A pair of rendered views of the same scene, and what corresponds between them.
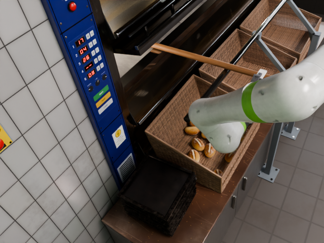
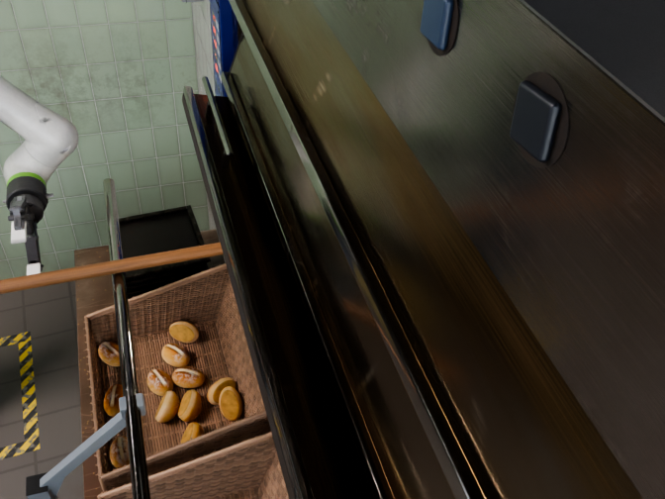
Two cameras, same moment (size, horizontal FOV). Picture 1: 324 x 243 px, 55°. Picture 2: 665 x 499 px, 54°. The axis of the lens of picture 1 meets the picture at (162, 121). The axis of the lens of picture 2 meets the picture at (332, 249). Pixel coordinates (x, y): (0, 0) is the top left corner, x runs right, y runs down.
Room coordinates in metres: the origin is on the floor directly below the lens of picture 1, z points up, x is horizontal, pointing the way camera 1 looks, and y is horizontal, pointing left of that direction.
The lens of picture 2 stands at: (2.07, -1.03, 2.28)
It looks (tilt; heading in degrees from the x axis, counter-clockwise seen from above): 43 degrees down; 118
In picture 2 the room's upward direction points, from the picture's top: 5 degrees clockwise
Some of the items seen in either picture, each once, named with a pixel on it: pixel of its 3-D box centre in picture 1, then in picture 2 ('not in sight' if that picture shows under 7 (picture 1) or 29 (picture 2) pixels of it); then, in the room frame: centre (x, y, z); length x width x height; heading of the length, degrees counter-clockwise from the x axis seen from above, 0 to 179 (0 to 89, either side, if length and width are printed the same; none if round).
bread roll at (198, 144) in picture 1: (197, 143); (188, 375); (1.18, -0.19, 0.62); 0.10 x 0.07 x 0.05; 24
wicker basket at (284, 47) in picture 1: (280, 30); not in sight; (2.09, -1.04, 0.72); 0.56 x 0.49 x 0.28; 140
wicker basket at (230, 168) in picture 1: (206, 128); (178, 372); (1.20, -0.25, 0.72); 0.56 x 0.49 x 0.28; 140
